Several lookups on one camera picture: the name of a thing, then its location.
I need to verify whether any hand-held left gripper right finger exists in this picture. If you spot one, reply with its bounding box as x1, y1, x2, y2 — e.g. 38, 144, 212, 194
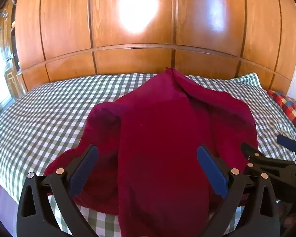
197, 145, 281, 237

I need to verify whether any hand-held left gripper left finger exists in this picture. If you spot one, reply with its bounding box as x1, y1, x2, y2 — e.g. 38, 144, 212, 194
16, 144, 99, 237

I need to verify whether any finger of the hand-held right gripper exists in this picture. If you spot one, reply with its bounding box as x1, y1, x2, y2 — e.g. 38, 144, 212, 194
240, 141, 296, 177
277, 135, 296, 155

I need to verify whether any dark red sweater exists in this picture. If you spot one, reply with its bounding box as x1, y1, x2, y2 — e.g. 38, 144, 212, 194
43, 67, 258, 237

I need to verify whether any multicoloured checked pillow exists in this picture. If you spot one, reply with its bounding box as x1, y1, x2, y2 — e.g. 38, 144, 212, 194
266, 89, 296, 137

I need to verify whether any green checkered bed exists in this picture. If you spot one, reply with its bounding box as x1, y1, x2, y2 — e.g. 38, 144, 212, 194
0, 72, 296, 237

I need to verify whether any purple bed cover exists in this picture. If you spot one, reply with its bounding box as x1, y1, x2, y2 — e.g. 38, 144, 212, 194
0, 175, 18, 230

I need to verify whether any wooden panelled door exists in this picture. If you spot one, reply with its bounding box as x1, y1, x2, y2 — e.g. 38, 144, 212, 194
0, 2, 27, 109

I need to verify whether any wooden wardrobe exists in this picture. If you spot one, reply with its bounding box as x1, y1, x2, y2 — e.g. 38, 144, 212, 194
15, 0, 296, 97

